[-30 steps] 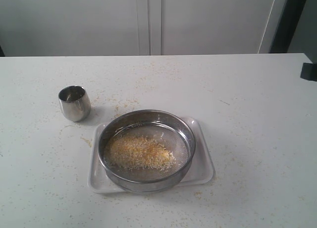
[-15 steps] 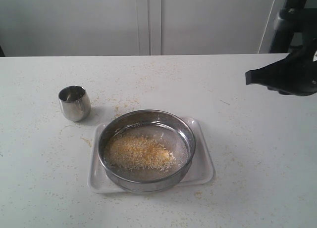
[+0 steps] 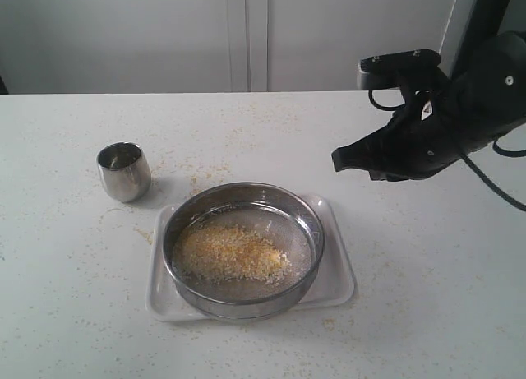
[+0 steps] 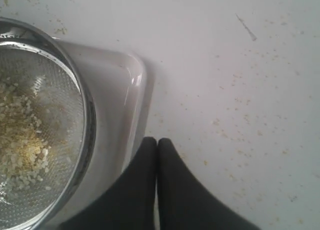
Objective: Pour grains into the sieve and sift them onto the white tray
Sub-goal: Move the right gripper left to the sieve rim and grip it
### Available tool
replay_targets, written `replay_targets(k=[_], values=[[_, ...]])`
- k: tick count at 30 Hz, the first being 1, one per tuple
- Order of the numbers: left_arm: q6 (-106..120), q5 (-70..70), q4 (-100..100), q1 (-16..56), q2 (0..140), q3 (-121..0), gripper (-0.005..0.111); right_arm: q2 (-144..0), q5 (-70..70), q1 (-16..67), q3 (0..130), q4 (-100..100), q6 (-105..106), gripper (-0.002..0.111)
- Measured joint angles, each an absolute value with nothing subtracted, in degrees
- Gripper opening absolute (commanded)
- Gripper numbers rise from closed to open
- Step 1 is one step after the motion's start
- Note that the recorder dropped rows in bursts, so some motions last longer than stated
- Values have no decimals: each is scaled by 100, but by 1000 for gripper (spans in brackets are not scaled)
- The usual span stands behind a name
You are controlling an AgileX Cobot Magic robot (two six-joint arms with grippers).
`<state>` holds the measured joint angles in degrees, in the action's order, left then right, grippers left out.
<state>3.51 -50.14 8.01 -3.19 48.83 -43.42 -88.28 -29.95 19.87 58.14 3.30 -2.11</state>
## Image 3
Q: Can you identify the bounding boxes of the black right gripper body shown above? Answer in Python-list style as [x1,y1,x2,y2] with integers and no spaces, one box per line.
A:
[384,67,468,180]

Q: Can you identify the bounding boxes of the yellow grain pile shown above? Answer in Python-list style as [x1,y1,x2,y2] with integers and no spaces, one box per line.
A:
[173,225,292,284]

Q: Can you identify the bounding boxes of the stainless steel cup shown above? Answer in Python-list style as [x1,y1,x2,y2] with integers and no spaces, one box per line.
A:
[96,141,152,203]

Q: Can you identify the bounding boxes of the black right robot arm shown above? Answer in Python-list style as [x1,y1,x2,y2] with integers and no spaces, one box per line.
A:
[331,0,525,182]

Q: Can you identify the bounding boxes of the round steel mesh sieve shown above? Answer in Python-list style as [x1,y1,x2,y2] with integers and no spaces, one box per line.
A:
[162,183,325,321]

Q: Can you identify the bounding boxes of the white plastic tray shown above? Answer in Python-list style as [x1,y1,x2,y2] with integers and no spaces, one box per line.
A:
[145,194,358,323]

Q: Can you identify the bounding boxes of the white cabinet doors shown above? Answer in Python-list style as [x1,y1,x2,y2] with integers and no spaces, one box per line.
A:
[1,0,475,94]

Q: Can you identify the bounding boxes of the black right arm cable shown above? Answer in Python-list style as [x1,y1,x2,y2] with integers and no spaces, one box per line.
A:
[367,86,526,211]

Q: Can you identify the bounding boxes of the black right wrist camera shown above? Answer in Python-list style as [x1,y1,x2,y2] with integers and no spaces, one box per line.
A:
[357,49,441,90]

